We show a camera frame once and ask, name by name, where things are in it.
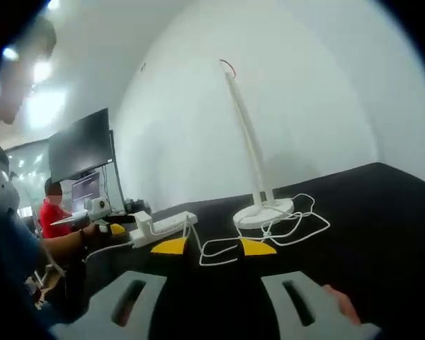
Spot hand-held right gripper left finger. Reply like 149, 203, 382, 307
51, 237, 191, 340

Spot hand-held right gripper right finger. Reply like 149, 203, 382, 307
236, 237, 383, 340

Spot white desk lamp plug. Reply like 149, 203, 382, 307
132, 211, 154, 235

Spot white power strip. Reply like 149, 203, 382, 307
127, 210, 199, 249

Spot white desk lamp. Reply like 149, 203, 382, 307
219, 59, 295, 230

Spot black desk organizer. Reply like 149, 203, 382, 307
125, 198, 149, 214

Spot person's right hand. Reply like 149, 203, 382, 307
322, 285, 363, 325

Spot open laptop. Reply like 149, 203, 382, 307
50, 171, 102, 227

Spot black monitor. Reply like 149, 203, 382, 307
48, 108, 115, 184

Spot person's body in blue shirt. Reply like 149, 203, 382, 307
0, 16, 93, 325

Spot white power strip cable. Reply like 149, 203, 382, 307
84, 240, 134, 263

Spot grey chest device with strap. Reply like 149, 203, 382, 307
0, 140, 22, 219

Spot white lamp cable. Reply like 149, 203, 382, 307
182, 193, 332, 267

